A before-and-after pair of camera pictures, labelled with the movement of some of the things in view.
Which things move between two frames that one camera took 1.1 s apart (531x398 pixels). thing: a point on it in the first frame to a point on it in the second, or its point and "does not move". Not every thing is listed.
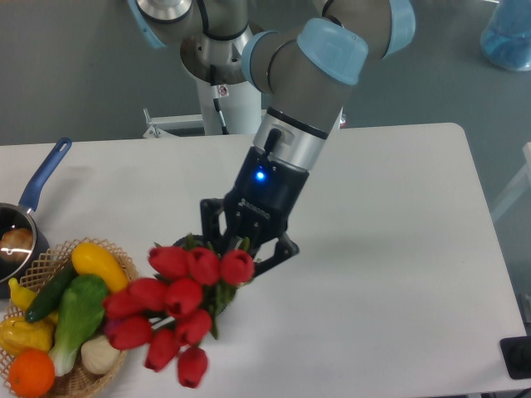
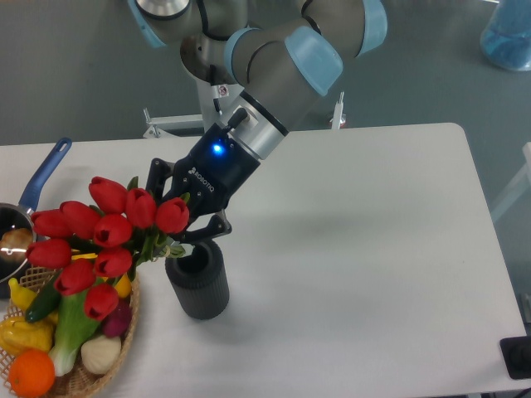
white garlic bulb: [99, 355] does not move
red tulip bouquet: [174, 313] to [91, 249]
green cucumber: [49, 294] does not move
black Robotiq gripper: [259, 202] to [208, 177]
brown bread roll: [17, 244] does not move
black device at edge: [517, 354] does not move
